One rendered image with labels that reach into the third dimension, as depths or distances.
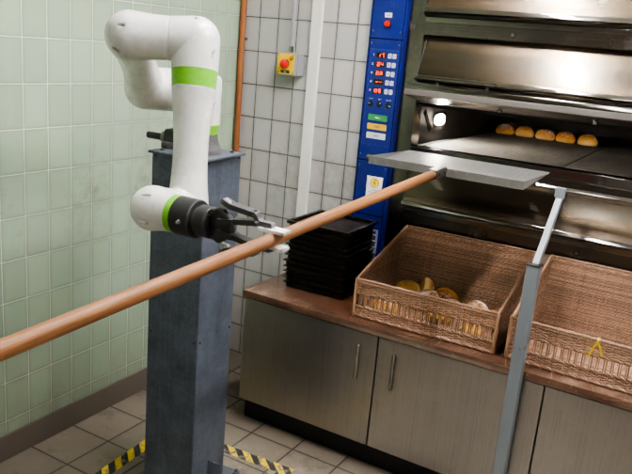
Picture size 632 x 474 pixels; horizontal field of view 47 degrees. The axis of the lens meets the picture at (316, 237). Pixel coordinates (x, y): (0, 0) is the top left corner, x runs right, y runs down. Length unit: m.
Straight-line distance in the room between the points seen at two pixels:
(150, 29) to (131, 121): 1.13
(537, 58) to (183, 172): 1.57
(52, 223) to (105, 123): 0.43
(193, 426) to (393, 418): 0.75
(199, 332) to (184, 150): 0.74
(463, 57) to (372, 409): 1.41
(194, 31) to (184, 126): 0.23
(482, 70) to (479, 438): 1.38
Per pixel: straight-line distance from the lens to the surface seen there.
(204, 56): 1.87
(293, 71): 3.25
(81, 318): 1.17
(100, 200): 2.92
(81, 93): 2.79
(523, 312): 2.40
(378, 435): 2.84
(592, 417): 2.53
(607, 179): 2.88
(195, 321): 2.35
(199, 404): 2.50
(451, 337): 2.63
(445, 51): 3.03
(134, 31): 1.89
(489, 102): 2.80
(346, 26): 3.20
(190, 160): 1.84
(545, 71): 2.90
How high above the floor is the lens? 1.57
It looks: 15 degrees down
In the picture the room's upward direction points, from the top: 5 degrees clockwise
